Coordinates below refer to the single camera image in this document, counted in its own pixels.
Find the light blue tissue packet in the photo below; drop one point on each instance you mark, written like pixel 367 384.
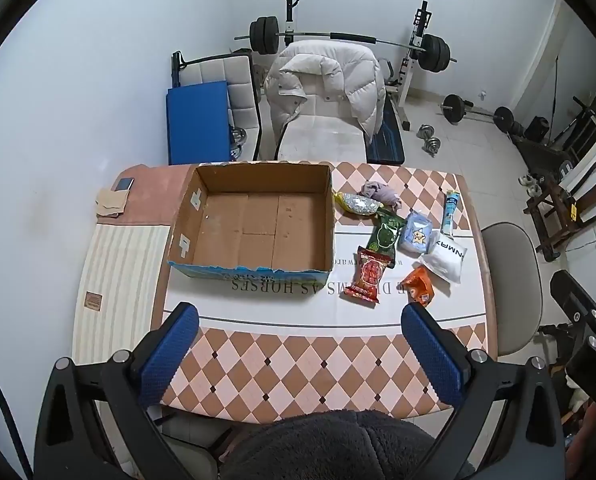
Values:
pixel 417 232

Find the blue white tube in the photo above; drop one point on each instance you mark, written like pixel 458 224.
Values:
pixel 449 212

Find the dark fleece clothing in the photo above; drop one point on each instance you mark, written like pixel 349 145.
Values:
pixel 328 450

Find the long barbell with black plates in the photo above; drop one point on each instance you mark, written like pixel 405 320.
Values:
pixel 348 36

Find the cardboard box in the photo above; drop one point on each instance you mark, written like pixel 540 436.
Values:
pixel 250 225

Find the white pillow packet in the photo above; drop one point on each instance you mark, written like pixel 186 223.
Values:
pixel 445 257

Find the checkered tablecloth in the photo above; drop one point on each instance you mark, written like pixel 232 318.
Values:
pixel 303 360

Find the tan cloth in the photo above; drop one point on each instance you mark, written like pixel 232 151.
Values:
pixel 110 204

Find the grey pink cloth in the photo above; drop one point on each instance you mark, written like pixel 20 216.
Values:
pixel 380 191

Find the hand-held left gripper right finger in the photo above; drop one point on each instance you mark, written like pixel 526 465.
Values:
pixel 435 360

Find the striped beige mat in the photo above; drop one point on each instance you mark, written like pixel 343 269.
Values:
pixel 112 280

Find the dark wooden chair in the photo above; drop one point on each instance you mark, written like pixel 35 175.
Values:
pixel 593 180

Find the silver glitter packet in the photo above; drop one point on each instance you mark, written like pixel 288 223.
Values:
pixel 360 204

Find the white shoe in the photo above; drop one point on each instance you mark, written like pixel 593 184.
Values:
pixel 535 188
pixel 524 180

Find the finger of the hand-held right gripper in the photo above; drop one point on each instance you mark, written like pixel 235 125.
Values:
pixel 575 295

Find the white padded chair black frame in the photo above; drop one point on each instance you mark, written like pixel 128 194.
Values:
pixel 237 85

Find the beige round chair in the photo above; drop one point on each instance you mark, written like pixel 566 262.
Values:
pixel 513 280

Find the blue folded mat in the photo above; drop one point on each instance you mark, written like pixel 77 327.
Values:
pixel 195 125

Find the black exercise equipment frame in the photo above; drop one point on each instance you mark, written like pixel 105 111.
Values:
pixel 578 125

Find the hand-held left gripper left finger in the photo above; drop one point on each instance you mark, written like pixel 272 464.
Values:
pixel 170 355

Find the red snack packet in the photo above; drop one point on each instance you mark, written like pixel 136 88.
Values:
pixel 372 275

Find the smartphone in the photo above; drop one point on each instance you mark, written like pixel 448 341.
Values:
pixel 124 185

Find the white puffer jacket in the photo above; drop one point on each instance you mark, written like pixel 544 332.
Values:
pixel 328 80

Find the pink mat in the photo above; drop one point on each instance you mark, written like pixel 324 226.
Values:
pixel 152 200

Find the orange snack packet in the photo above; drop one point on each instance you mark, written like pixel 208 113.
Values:
pixel 419 285

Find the short barbell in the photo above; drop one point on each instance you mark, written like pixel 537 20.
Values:
pixel 453 107

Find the white barbell rack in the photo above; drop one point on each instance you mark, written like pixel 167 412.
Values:
pixel 413 45

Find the black weight bench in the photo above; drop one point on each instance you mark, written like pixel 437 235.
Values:
pixel 388 135

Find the green snack packet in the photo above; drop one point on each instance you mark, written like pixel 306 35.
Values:
pixel 385 235

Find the chrome dumbbell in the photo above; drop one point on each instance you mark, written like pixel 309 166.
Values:
pixel 426 132
pixel 431 147

